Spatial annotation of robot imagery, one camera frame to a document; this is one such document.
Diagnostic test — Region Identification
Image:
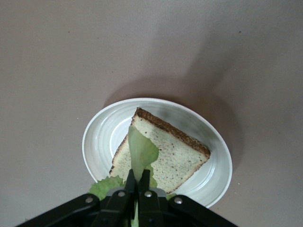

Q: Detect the beige plate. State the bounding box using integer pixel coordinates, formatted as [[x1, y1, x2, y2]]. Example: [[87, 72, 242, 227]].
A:
[[81, 97, 233, 209]]

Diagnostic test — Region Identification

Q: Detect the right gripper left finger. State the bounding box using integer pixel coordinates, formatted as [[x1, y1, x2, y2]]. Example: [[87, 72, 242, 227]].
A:
[[14, 169, 137, 227]]

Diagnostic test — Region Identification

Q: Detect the square-cornered bread slice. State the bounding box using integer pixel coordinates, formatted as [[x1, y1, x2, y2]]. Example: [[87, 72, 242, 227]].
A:
[[109, 107, 211, 194]]

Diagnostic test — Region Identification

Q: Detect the green lettuce leaf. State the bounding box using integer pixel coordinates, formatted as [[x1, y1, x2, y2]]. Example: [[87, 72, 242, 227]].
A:
[[89, 125, 178, 227]]

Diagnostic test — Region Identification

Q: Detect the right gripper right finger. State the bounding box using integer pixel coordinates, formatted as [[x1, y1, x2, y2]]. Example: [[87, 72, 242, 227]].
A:
[[138, 169, 237, 227]]

